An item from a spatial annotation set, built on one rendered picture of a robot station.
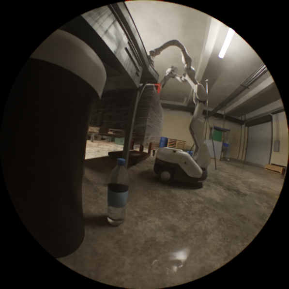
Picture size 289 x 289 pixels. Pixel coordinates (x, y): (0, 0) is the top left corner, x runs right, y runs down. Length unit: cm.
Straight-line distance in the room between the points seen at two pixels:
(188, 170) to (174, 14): 463
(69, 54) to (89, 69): 6
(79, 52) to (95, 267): 56
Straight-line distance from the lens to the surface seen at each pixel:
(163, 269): 46
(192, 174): 108
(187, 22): 475
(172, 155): 101
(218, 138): 981
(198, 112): 133
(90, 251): 47
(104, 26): 57
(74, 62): 22
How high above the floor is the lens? 42
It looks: 3 degrees down
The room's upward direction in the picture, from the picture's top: 9 degrees clockwise
